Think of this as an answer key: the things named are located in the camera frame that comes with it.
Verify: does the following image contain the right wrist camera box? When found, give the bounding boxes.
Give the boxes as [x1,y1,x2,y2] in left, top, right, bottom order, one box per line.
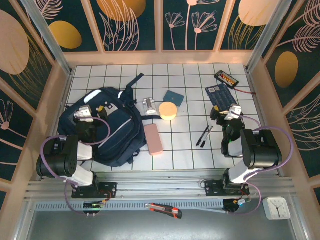
[224,104,243,121]

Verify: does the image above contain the slotted grey cable duct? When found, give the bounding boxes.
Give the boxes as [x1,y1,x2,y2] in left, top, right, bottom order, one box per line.
[34,199,227,211]

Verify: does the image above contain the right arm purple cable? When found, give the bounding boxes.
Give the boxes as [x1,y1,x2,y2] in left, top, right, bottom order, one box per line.
[226,109,295,216]

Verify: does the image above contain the aluminium mounting rail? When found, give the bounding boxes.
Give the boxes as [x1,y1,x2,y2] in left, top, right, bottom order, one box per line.
[23,168,297,201]

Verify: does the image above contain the teal square cloth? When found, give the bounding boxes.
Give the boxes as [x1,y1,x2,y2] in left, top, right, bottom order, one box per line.
[163,89,185,108]

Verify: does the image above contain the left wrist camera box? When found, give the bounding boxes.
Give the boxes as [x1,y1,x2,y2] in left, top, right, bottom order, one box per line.
[74,105,93,123]

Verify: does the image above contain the pink pencil case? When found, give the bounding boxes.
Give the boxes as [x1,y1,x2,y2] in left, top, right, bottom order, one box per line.
[143,123,165,156]

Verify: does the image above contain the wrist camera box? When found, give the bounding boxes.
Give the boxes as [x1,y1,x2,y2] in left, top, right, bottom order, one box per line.
[74,105,93,123]
[224,104,243,121]

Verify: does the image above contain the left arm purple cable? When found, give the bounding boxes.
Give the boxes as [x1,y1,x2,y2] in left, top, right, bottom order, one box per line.
[39,115,112,216]

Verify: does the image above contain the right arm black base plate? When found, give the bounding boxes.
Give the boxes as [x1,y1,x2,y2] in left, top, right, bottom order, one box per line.
[204,179,251,198]

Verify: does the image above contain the black charger with yellow plugs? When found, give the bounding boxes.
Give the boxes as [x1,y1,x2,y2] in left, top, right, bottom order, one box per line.
[214,70,239,87]

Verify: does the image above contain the silver stapler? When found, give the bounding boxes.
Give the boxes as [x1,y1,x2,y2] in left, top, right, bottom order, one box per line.
[142,97,161,116]

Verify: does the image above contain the red cable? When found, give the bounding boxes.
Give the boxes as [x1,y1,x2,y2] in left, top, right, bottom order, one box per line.
[233,86,257,96]

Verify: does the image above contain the round cork disc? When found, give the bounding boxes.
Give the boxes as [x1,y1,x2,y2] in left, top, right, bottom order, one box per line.
[158,101,178,121]

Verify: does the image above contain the black controller board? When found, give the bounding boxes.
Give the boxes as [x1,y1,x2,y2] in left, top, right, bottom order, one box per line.
[82,198,112,218]
[222,197,252,215]

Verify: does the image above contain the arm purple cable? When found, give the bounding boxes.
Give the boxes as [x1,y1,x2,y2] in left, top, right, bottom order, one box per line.
[39,115,112,216]
[226,109,295,216]

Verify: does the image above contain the navy blue backpack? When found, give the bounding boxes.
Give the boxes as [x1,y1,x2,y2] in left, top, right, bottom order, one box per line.
[57,73,148,168]

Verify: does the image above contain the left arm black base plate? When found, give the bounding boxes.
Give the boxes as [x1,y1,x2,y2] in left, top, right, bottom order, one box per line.
[71,181,118,200]

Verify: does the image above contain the aluminium frame post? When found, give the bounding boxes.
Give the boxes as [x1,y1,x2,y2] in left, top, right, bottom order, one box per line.
[21,0,75,76]
[246,0,293,73]

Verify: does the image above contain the red black utility knife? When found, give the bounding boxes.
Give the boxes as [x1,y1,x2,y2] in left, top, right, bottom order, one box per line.
[144,202,183,220]

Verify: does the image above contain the white square alarm clock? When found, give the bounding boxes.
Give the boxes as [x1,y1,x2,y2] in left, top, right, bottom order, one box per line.
[262,196,292,221]

